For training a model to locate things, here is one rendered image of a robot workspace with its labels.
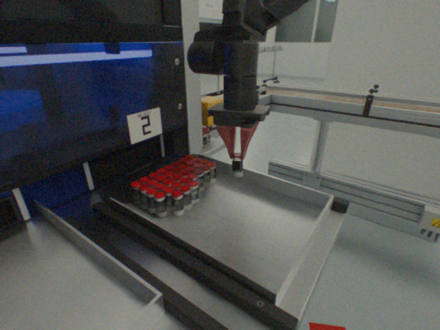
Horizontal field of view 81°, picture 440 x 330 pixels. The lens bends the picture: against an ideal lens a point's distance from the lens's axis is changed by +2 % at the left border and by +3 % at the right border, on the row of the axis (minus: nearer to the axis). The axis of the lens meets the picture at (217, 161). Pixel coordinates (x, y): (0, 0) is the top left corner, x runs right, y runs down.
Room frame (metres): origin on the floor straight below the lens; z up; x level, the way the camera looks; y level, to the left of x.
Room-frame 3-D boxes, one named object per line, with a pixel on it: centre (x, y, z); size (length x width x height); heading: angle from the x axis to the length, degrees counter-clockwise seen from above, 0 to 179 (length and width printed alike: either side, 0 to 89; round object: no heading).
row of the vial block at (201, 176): (0.46, 0.06, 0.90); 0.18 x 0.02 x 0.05; 144
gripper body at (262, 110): (0.45, -0.04, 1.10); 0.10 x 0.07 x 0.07; 69
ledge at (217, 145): (0.78, 0.06, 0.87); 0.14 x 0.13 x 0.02; 54
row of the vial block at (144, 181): (0.50, 0.12, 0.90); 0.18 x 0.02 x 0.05; 144
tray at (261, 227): (0.41, -0.01, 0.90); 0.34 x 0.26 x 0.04; 54
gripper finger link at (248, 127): (0.45, -0.04, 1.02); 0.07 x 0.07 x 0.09; 69
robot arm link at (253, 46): (0.46, -0.03, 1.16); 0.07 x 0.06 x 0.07; 51
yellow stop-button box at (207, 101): (0.75, 0.03, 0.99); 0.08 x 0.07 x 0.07; 54
